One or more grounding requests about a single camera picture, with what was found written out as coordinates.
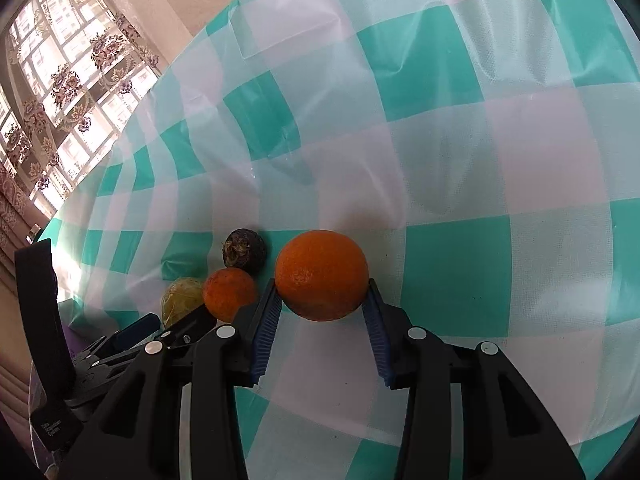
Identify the small orange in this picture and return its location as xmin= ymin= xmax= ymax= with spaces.
xmin=202 ymin=268 xmax=259 ymax=324

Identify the teal white checked tablecloth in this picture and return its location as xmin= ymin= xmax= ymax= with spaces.
xmin=37 ymin=0 xmax=640 ymax=480

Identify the yellowish wrapped fruit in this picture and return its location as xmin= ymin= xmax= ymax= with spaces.
xmin=160 ymin=276 xmax=206 ymax=327

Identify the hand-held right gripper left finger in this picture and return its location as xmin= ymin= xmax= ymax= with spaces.
xmin=57 ymin=277 xmax=281 ymax=480

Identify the large orange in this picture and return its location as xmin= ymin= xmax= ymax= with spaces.
xmin=274 ymin=229 xmax=370 ymax=322

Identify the dark brown round fruit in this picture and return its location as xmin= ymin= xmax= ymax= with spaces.
xmin=222 ymin=228 xmax=268 ymax=277

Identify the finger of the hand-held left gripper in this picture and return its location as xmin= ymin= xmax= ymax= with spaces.
xmin=161 ymin=305 xmax=217 ymax=348
xmin=97 ymin=312 xmax=162 ymax=361

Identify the grid-framed window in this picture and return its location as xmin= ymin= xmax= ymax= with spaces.
xmin=5 ymin=0 xmax=151 ymax=216

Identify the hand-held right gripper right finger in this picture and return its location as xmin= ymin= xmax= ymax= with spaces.
xmin=362 ymin=277 xmax=586 ymax=480

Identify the floral sheer curtain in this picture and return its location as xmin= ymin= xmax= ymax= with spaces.
xmin=0 ymin=0 xmax=162 ymax=281

